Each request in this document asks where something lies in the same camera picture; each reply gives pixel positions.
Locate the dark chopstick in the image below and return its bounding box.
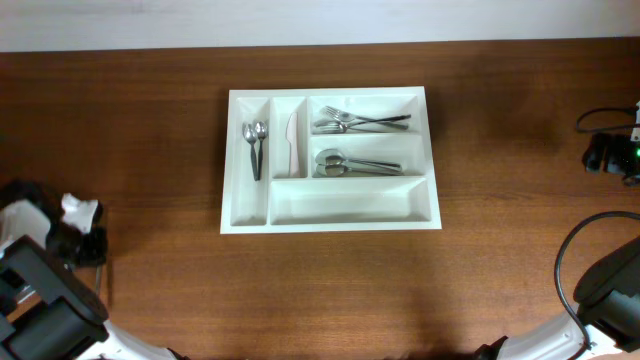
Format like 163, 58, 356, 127
95, 266, 104, 296

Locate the small grey spoon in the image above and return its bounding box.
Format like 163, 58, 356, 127
255, 121, 268, 179
242, 123, 260, 181

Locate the pink plastic knife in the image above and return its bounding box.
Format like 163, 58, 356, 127
285, 112, 300, 178

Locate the large silver spoon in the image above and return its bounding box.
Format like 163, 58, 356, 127
315, 149, 402, 171
316, 165, 403, 177

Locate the silver fork with long handle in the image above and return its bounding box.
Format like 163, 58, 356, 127
321, 106, 411, 130

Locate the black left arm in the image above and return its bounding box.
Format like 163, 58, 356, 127
1, 179, 182, 360

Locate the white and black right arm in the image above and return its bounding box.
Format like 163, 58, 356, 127
472, 211, 639, 360

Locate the white cutlery tray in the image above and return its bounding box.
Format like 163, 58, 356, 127
220, 86, 441, 234

